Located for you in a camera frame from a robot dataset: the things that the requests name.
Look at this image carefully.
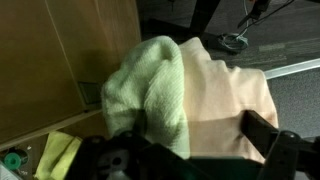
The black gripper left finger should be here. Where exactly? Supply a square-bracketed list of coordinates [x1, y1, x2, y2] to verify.
[64, 130, 215, 180]

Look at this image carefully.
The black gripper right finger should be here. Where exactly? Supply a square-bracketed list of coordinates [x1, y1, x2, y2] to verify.
[239, 109, 320, 180]

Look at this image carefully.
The light green towel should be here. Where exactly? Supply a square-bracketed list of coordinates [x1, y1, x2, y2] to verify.
[100, 35, 191, 160]

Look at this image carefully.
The peach shirt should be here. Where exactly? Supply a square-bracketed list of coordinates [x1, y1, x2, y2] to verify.
[179, 36, 280, 164]

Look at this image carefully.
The large closed cardboard box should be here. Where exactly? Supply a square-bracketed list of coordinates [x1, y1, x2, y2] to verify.
[0, 0, 143, 152]

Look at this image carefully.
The yellow cloth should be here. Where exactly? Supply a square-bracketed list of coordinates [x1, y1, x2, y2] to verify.
[33, 130, 83, 180]

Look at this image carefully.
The green tape roll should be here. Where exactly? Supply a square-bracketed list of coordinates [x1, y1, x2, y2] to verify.
[0, 148, 30, 176]

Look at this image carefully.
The white floor cable bundle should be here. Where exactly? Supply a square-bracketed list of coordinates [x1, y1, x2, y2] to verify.
[216, 31, 250, 52]

